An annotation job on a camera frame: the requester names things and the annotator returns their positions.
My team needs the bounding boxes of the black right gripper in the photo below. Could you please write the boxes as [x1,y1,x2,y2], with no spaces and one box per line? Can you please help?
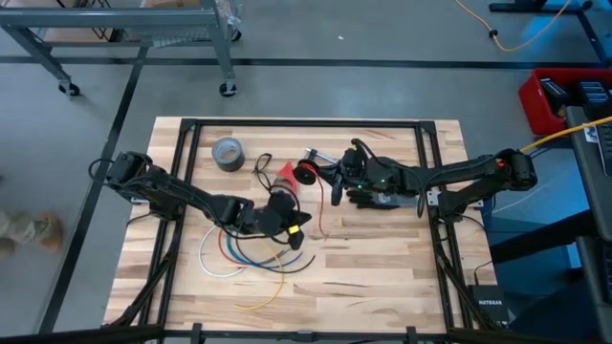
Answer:
[316,145,391,207]

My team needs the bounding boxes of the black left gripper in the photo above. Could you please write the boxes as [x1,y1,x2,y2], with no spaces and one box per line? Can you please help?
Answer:
[255,188,314,251]

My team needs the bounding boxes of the long thin red cord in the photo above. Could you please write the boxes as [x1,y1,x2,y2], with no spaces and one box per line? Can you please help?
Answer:
[298,161,331,239]

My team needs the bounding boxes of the black plastic spool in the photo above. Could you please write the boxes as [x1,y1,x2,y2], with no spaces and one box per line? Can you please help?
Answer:
[292,159,319,187]

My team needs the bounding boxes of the black C-clamp with silver screw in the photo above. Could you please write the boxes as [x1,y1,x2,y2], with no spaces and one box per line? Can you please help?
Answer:
[303,146,343,169]

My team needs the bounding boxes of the tape roll with red dispenser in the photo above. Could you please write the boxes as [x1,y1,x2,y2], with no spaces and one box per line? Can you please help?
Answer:
[274,161,301,195]

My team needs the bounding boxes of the black safety glasses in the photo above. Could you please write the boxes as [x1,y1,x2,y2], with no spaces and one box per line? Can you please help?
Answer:
[251,152,276,192]

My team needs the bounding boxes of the red plastic bin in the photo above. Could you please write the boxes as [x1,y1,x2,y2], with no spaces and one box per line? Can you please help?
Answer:
[518,66,612,139]

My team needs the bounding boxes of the black device box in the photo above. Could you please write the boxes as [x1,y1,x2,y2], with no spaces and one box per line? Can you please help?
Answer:
[575,79,612,109]
[538,76,571,116]

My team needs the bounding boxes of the black floor stand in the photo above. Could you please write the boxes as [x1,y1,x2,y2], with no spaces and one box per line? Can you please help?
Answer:
[488,0,612,67]

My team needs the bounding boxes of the grey metal wheeled cart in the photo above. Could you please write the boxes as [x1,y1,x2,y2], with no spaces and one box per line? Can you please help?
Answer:
[0,0,244,98]

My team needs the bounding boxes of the short green cord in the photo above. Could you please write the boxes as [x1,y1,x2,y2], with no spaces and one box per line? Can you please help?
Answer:
[231,232,297,267]

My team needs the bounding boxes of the black aluminium table frame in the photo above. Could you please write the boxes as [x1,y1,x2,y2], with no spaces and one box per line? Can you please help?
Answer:
[0,118,612,344]

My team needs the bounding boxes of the short black cord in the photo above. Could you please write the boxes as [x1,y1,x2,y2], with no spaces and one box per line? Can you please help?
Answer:
[233,233,317,274]

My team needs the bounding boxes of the short yellow cord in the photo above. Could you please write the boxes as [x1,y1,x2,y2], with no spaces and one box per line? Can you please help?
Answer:
[232,238,286,312]

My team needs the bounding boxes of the short blue cord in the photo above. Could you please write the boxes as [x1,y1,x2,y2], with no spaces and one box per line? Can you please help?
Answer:
[225,231,305,269]

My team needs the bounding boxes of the short red cord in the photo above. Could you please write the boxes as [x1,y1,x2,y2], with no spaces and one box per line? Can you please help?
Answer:
[217,228,286,267]

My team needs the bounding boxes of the grey duct tape roll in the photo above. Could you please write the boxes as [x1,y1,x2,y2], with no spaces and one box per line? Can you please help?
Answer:
[211,137,246,173]

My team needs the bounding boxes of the short white cord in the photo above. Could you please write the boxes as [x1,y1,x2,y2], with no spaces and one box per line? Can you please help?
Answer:
[198,224,246,278]

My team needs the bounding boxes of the black network switch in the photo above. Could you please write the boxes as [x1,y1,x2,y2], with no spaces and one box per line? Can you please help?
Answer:
[467,284,512,327]

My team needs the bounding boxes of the yellow floor cable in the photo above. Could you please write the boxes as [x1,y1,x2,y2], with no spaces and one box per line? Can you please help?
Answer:
[452,0,574,54]

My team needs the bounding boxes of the yellow hanging cable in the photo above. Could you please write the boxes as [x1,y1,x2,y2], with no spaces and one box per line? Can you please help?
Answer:
[518,116,612,155]

